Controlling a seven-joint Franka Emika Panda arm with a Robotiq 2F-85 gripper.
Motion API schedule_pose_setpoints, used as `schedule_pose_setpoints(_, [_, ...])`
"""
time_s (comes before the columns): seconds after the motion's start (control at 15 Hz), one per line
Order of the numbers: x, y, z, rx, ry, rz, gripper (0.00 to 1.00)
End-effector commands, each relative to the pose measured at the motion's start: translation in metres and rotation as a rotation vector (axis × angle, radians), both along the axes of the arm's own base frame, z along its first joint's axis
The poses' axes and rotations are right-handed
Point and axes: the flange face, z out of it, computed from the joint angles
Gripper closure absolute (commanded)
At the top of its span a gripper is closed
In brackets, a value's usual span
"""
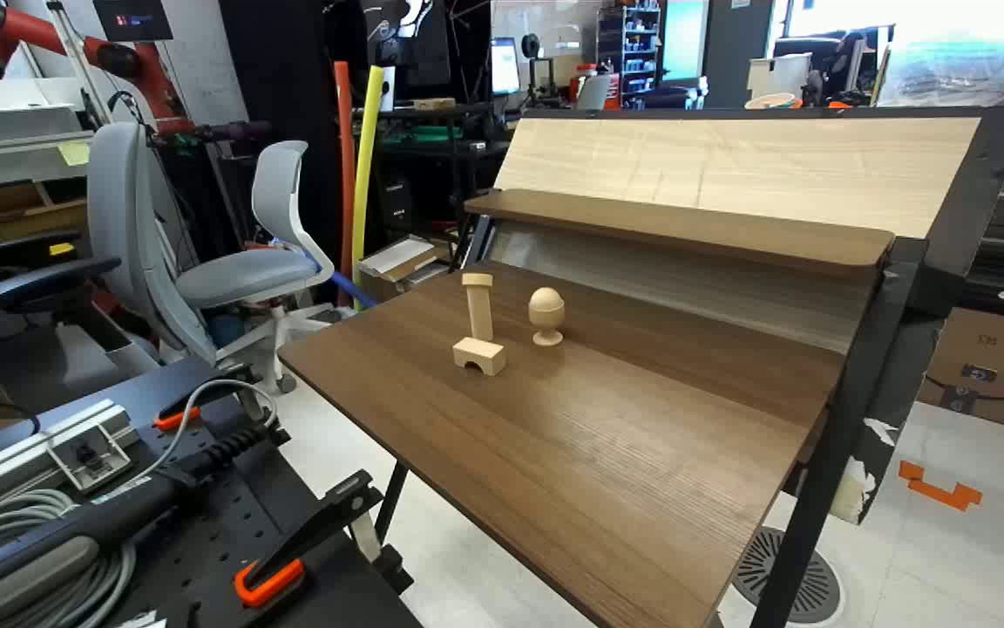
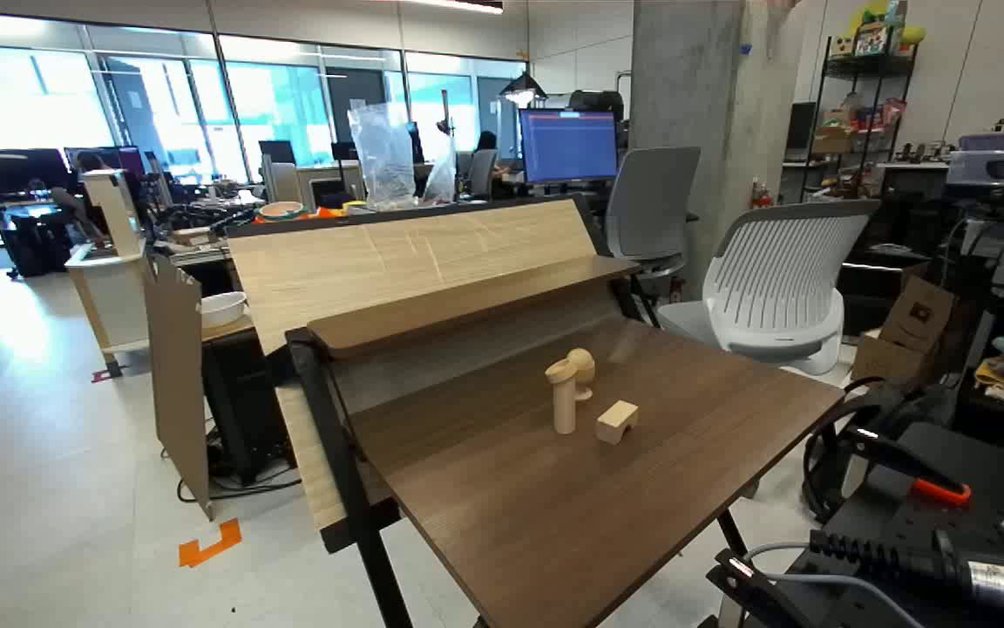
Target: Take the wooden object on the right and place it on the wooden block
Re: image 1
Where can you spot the egg-shaped wooden knob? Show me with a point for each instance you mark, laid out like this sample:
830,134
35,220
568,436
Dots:
547,313

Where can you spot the red robot arm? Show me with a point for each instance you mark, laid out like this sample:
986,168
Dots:
32,30

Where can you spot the wooden arch block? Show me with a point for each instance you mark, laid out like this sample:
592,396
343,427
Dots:
484,351

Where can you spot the wooden cylinder peg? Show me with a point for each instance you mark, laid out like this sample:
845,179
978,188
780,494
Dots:
480,308

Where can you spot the stack of flat boxes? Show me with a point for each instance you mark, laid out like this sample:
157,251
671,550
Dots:
403,262

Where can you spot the yellow foam tube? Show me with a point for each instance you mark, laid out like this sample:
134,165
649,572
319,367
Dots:
365,174

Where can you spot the dark wooden shelf board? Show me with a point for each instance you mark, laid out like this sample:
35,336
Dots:
687,227

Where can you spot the orange foam tube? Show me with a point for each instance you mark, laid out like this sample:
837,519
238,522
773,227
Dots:
348,174

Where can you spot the white shell swivel chair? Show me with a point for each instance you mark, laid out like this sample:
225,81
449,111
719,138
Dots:
254,277

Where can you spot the light wooden back panel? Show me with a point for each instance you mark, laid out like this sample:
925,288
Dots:
759,168

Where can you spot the black orange bar clamp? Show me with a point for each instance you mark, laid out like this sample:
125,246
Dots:
270,579
217,451

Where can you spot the black perforated bench plate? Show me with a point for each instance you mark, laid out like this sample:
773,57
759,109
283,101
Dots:
199,546

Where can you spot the pale mesh office chair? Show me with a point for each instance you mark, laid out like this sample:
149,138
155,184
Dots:
131,220

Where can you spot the round floor drain grate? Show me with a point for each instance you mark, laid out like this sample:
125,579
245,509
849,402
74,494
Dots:
826,593

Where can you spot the brown cardboard shipping box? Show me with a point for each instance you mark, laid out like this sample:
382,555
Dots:
992,362

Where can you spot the white lab equipment box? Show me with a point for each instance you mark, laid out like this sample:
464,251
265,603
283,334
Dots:
3,139

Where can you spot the black metal table frame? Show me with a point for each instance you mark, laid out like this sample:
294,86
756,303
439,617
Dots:
887,351

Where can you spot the white plastic frame bracket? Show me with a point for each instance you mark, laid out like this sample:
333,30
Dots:
851,489

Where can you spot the aluminium extrusion rail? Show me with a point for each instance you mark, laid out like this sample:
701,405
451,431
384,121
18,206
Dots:
16,446

